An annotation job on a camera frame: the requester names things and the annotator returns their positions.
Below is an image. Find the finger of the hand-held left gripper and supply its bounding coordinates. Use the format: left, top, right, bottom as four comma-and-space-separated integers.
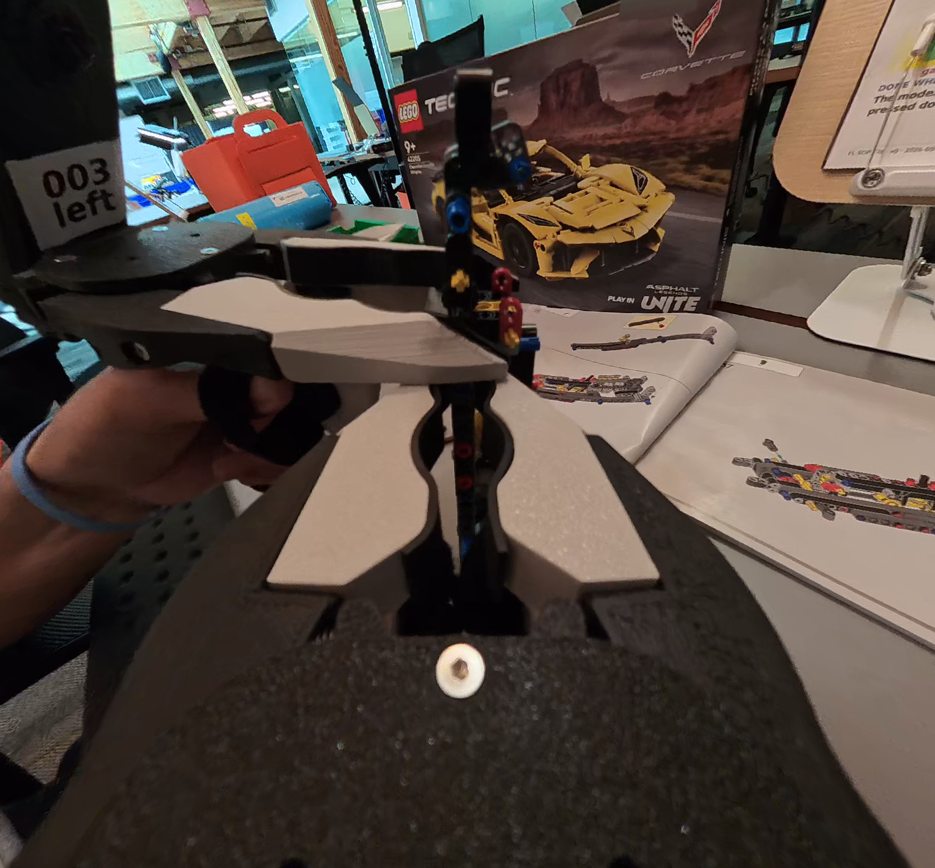
159, 276, 510, 383
280, 236, 468, 315

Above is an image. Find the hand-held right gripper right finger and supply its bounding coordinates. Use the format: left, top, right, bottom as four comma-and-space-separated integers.
475, 373, 663, 626

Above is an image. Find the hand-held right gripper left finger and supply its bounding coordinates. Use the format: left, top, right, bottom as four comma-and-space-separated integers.
266, 380, 455, 628

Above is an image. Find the multicoloured lego chassis assembly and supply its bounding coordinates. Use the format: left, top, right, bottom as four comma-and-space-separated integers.
437, 68, 546, 591

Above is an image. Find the lego instruction booklet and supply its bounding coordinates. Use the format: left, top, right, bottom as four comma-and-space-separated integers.
526, 302, 935, 648

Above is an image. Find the black lego set box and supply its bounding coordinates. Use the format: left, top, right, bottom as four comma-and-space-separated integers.
387, 0, 787, 315

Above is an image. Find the person's left hand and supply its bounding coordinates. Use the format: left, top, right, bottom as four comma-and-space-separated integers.
25, 367, 284, 523

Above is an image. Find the green plastic object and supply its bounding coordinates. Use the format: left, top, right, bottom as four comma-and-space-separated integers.
325, 219, 422, 247

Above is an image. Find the blue cylinder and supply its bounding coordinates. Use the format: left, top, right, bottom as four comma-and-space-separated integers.
197, 180, 337, 231

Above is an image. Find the orange plastic case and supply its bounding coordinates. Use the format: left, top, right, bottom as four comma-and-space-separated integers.
180, 108, 337, 213

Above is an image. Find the black perforated panel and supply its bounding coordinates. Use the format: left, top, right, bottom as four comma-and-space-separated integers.
84, 484, 245, 672

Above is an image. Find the black pole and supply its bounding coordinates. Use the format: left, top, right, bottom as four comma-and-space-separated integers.
335, 0, 397, 147

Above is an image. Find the black office chair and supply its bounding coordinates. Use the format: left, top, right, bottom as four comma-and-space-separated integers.
401, 15, 487, 84

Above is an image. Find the blue wristband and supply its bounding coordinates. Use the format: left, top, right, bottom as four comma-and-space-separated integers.
10, 421, 144, 535

